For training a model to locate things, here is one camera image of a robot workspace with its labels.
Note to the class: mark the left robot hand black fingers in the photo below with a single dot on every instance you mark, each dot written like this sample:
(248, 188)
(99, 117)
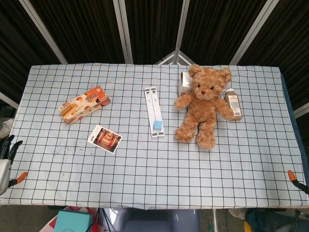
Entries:
(3, 169)

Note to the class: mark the brown teddy bear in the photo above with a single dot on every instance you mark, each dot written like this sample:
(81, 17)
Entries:
(202, 108)

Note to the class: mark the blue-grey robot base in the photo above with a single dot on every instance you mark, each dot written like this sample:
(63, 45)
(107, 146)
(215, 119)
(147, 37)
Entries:
(159, 220)

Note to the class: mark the teal box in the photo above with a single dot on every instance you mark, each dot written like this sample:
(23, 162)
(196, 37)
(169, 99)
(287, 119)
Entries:
(72, 221)

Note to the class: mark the orange biscuit box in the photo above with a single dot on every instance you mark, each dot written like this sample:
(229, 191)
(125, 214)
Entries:
(82, 104)

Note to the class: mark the photo postcard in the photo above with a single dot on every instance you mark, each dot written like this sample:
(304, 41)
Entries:
(105, 139)

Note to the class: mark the checked light blue tablecloth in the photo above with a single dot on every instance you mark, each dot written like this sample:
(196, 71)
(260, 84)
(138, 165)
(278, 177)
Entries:
(154, 169)

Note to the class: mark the blue cube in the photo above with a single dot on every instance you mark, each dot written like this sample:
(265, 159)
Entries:
(158, 125)

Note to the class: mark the white slide strip board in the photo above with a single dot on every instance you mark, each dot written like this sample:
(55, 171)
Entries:
(152, 108)

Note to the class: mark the white cardboard box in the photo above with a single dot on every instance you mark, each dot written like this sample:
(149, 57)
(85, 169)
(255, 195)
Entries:
(184, 81)

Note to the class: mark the white metal tripod stand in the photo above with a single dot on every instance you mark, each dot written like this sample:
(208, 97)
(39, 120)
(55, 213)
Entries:
(177, 58)

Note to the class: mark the metal table leg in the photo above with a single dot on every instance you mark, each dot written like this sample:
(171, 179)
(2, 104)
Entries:
(215, 221)

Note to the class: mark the white shoe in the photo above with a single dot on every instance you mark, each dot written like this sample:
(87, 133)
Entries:
(237, 214)

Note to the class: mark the brown drink bottle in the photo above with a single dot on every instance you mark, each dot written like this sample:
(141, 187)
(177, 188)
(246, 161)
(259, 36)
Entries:
(233, 104)

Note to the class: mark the white partition frame post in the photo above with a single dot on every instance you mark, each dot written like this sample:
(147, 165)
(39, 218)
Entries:
(43, 31)
(181, 24)
(124, 31)
(251, 33)

